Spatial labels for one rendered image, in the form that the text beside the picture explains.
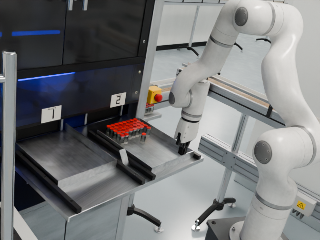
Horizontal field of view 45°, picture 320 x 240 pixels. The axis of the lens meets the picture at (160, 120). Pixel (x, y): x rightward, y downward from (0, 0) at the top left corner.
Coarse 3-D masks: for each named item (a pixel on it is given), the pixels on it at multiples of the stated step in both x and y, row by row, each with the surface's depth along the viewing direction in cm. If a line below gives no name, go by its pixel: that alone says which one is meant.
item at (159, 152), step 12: (144, 120) 182; (156, 132) 178; (132, 144) 167; (144, 144) 169; (156, 144) 170; (168, 144) 172; (132, 156) 153; (144, 156) 160; (156, 156) 161; (168, 156) 163; (180, 156) 158; (192, 156) 165; (156, 168) 149
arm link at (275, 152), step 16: (288, 128) 109; (256, 144) 108; (272, 144) 103; (288, 144) 103; (304, 144) 106; (256, 160) 109; (272, 160) 103; (288, 160) 103; (304, 160) 107; (272, 176) 107; (288, 176) 117; (256, 192) 118; (272, 192) 112; (288, 192) 111; (288, 208) 115
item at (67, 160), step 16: (16, 144) 145; (32, 144) 152; (48, 144) 154; (64, 144) 157; (80, 144) 159; (32, 160) 139; (48, 160) 144; (64, 160) 146; (80, 160) 148; (96, 160) 150; (112, 160) 149; (48, 176) 133; (64, 176) 137; (80, 176) 136
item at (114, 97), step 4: (112, 96) 169; (116, 96) 170; (120, 96) 172; (124, 96) 174; (112, 100) 170; (120, 100) 174; (124, 100) 176; (112, 104) 171; (116, 104) 173; (120, 104) 175
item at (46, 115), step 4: (48, 108) 146; (52, 108) 148; (56, 108) 149; (60, 108) 150; (44, 112) 146; (48, 112) 147; (52, 112) 148; (56, 112) 150; (60, 112) 151; (44, 116) 146; (48, 116) 148; (56, 116) 150; (44, 120) 147; (48, 120) 148; (52, 120) 150
